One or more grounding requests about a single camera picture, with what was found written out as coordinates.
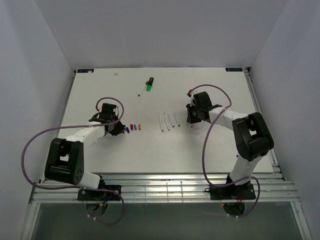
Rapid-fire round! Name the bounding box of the dark blue capped pen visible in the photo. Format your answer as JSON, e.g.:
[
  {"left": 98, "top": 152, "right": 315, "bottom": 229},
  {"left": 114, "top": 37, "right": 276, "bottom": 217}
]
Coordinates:
[{"left": 173, "top": 113, "right": 181, "bottom": 127}]

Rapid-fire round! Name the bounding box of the blue capped white pen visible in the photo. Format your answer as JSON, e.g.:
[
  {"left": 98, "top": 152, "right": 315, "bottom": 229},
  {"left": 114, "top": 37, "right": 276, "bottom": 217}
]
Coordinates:
[{"left": 163, "top": 112, "right": 170, "bottom": 132}]

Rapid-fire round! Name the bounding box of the orange capped white pen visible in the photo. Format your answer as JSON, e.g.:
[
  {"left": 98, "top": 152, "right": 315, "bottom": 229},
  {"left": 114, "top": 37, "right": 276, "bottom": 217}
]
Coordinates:
[{"left": 158, "top": 114, "right": 164, "bottom": 133}]

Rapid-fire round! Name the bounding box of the green black highlighter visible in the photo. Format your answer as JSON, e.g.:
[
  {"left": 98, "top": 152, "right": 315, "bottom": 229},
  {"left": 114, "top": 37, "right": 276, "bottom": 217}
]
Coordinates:
[{"left": 146, "top": 77, "right": 154, "bottom": 92}]

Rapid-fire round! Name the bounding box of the green capped white pen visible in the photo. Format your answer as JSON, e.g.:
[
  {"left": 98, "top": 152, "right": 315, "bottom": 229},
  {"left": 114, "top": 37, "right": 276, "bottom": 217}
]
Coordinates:
[{"left": 137, "top": 81, "right": 149, "bottom": 97}]

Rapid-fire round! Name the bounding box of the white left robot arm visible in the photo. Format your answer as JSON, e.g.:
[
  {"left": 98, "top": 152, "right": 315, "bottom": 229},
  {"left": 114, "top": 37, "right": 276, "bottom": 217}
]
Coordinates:
[{"left": 44, "top": 103, "right": 126, "bottom": 200}]

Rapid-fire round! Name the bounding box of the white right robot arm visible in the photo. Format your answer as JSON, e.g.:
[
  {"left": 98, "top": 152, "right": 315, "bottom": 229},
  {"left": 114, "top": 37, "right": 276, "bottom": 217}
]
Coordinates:
[{"left": 186, "top": 90, "right": 274, "bottom": 199}]

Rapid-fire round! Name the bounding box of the left blue corner label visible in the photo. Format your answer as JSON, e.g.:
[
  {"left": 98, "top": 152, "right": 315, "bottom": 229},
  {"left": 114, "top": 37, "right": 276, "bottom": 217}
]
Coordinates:
[{"left": 76, "top": 68, "right": 94, "bottom": 73}]

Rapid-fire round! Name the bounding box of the blue corner label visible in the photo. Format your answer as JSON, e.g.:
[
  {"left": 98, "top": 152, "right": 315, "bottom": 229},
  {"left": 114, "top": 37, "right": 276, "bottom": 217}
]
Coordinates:
[
  {"left": 76, "top": 68, "right": 94, "bottom": 73},
  {"left": 225, "top": 67, "right": 243, "bottom": 72}
]

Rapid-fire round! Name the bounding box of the right blue corner label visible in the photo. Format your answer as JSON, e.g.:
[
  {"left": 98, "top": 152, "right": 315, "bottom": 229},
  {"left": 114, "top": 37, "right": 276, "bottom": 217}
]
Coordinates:
[{"left": 225, "top": 67, "right": 243, "bottom": 72}]

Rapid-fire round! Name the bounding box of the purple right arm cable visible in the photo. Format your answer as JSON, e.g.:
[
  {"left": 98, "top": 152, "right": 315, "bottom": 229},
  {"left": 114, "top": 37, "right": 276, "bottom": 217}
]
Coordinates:
[{"left": 188, "top": 84, "right": 262, "bottom": 218}]

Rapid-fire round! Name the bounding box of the aluminium front rail frame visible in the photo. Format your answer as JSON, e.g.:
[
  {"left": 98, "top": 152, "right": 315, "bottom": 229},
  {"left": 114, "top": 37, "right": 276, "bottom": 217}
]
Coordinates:
[{"left": 30, "top": 172, "right": 300, "bottom": 204}]

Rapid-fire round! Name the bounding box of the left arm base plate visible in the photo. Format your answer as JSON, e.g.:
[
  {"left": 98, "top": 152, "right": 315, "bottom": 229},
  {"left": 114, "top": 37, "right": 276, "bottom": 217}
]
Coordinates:
[{"left": 76, "top": 184, "right": 122, "bottom": 202}]

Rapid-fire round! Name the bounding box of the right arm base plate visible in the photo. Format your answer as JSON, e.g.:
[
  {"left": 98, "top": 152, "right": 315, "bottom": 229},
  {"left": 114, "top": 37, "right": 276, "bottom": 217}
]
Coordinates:
[{"left": 204, "top": 183, "right": 256, "bottom": 200}]

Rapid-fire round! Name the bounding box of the aluminium right side rail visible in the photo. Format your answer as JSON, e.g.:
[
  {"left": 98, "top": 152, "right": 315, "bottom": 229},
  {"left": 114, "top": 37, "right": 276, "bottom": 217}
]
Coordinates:
[{"left": 243, "top": 67, "right": 312, "bottom": 240}]

